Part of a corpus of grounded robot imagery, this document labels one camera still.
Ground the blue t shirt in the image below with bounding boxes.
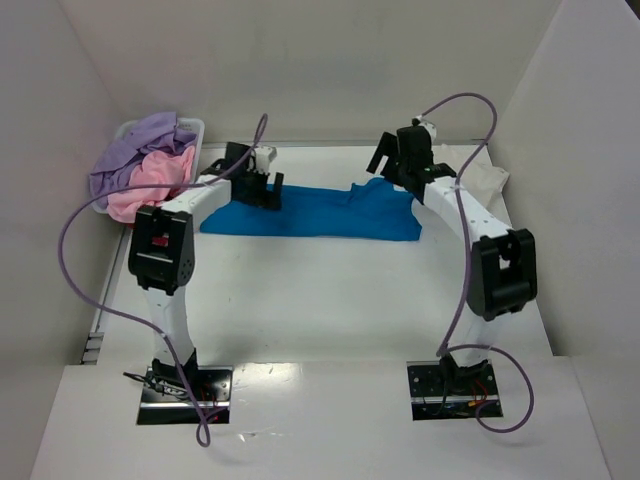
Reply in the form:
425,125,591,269
200,178,422,242

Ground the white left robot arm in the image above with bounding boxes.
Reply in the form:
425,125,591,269
128,142,284,386

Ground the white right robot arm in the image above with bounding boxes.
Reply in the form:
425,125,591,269
367,121,537,391

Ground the white folded t shirt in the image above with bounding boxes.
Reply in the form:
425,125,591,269
434,144,509,209

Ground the white plastic laundry basket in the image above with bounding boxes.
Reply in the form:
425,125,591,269
89,117,207,217

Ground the pink t shirt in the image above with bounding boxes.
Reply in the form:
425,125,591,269
106,146,196,224

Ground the lavender t shirt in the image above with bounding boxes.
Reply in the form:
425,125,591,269
87,110,197,201

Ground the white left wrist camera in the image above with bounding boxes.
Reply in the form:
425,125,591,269
248,146,277,175

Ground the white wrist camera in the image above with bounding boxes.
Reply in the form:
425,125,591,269
411,115,437,144
248,146,277,175

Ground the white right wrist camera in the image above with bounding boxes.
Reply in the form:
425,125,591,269
411,115,437,144

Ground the metal table edge bracket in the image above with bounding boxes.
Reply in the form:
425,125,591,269
80,331,104,365

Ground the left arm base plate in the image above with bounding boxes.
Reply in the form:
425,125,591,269
124,367,233,426

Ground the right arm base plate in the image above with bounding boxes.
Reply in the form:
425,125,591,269
407,361,503,421

